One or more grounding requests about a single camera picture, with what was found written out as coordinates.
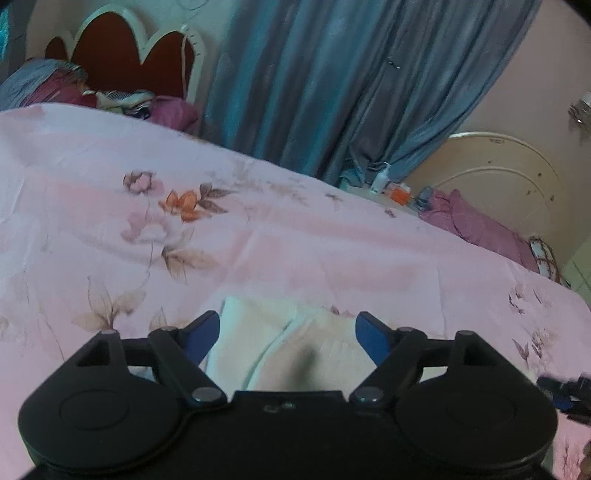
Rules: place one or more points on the small purple pillow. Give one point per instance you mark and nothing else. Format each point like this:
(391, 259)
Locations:
(173, 113)

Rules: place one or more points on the pink floral bed sheet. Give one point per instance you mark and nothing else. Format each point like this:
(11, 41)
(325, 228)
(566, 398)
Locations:
(277, 221)

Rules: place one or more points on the patterned scarf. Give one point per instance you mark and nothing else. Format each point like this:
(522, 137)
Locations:
(124, 101)

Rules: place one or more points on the orange box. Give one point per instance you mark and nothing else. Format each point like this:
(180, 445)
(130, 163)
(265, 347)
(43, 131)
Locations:
(398, 193)

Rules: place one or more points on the patterned pillow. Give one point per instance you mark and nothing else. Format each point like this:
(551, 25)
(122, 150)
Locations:
(545, 256)

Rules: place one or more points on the white nightstand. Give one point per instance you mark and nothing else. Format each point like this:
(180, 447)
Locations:
(360, 187)

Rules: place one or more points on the white pump bottle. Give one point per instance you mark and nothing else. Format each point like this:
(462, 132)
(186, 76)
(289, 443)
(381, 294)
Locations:
(378, 180)

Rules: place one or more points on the wall lamp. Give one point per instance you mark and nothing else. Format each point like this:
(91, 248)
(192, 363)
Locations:
(582, 108)

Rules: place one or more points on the blue curtain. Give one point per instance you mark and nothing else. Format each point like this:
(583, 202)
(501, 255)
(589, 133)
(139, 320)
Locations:
(332, 83)

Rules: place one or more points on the red scalloped headboard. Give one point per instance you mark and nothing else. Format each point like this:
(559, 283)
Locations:
(115, 50)

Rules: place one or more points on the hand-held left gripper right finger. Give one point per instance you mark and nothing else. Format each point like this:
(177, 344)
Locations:
(369, 334)

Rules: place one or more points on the cream arched headboard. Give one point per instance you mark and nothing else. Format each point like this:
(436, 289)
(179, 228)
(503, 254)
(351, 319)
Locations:
(503, 180)

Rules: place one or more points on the pink cloth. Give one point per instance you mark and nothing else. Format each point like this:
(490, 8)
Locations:
(64, 94)

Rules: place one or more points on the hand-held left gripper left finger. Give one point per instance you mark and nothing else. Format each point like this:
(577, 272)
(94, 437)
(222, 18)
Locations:
(205, 330)

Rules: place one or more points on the white knit sweater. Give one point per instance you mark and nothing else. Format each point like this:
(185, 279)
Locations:
(286, 341)

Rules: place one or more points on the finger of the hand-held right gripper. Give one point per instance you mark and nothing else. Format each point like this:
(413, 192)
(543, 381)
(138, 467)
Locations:
(565, 390)

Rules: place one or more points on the pale wardrobe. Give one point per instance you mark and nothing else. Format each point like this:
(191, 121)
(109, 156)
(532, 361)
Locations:
(579, 277)

